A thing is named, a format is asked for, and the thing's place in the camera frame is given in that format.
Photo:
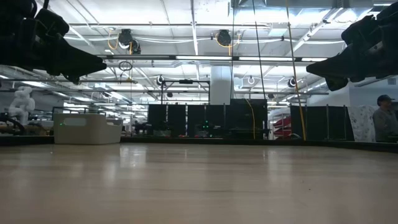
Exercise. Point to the black cabinet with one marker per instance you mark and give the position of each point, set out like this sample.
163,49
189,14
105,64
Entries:
242,118

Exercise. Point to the red shelf rack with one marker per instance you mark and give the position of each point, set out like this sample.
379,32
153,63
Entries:
283,126

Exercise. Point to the grey plastic bin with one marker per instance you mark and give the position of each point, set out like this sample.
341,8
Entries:
87,130

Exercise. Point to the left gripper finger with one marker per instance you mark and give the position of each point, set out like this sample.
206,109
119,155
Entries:
82,63
73,78

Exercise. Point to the black room divider panel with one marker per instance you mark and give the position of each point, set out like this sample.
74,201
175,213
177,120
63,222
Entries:
177,118
317,123

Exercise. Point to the white humanoid robot figure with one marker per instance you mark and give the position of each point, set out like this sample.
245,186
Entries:
21,104

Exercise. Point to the white patterned sheet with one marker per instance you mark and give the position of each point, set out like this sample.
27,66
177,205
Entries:
362,123

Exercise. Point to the person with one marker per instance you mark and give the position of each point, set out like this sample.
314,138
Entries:
385,121

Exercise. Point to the black aluminium table frame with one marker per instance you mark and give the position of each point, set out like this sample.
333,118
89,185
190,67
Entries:
248,142

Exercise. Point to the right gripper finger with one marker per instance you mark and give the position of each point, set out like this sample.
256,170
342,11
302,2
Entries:
335,84
331,67

